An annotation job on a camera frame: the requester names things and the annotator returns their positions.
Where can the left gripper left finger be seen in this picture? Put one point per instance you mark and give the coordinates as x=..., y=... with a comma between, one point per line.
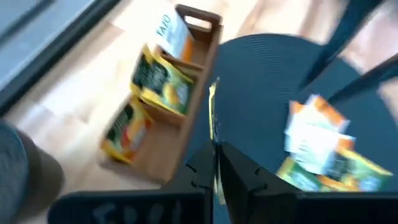
x=199, y=177

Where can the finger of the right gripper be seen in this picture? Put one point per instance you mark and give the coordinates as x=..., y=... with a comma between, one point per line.
x=363, y=81
x=339, y=40

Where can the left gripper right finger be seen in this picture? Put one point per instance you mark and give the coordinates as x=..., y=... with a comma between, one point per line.
x=245, y=174

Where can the brown wooden tea organizer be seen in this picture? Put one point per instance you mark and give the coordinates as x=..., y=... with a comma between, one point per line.
x=174, y=146

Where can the orange mango tea packet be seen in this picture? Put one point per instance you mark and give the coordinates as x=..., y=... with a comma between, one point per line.
x=127, y=133
x=337, y=186

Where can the round dark woven placemat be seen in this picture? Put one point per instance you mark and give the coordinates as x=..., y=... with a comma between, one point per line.
x=264, y=93

